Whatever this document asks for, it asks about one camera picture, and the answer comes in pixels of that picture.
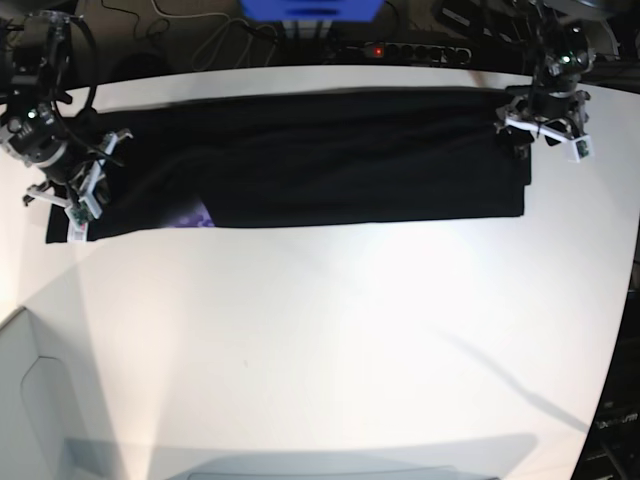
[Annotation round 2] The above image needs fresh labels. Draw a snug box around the black T-shirt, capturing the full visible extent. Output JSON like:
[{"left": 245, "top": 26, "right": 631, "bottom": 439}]
[{"left": 44, "top": 87, "right": 534, "bottom": 246}]

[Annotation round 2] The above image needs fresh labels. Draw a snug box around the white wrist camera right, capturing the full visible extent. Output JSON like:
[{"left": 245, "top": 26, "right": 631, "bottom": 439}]
[{"left": 65, "top": 192, "right": 103, "bottom": 226}]

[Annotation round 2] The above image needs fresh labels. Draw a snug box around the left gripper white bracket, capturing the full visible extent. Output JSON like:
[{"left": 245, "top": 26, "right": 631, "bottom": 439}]
[{"left": 495, "top": 89, "right": 591, "bottom": 160}]

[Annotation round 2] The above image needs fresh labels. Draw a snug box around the black power strip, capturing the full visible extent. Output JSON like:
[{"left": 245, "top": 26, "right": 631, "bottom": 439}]
[{"left": 346, "top": 43, "right": 473, "bottom": 67}]

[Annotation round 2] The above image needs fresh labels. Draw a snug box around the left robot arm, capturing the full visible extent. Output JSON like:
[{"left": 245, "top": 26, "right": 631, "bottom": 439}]
[{"left": 495, "top": 1, "right": 595, "bottom": 164}]

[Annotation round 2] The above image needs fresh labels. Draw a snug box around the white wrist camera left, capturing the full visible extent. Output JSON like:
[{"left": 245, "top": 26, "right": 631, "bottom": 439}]
[{"left": 568, "top": 134, "right": 595, "bottom": 164}]

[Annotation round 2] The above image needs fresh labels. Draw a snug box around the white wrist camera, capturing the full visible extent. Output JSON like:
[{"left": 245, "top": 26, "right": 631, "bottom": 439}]
[
  {"left": 568, "top": 134, "right": 595, "bottom": 164},
  {"left": 65, "top": 192, "right": 103, "bottom": 226}
]

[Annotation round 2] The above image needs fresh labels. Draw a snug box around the blue plastic box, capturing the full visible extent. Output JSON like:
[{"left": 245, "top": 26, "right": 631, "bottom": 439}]
[{"left": 240, "top": 0, "right": 385, "bottom": 22}]

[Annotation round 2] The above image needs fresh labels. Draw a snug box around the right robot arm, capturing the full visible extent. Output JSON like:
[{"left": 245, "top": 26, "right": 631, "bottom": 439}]
[{"left": 1, "top": 10, "right": 132, "bottom": 231}]

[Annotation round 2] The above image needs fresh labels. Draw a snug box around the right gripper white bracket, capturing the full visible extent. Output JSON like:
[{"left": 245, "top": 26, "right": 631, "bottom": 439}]
[{"left": 22, "top": 153, "right": 111, "bottom": 217}]

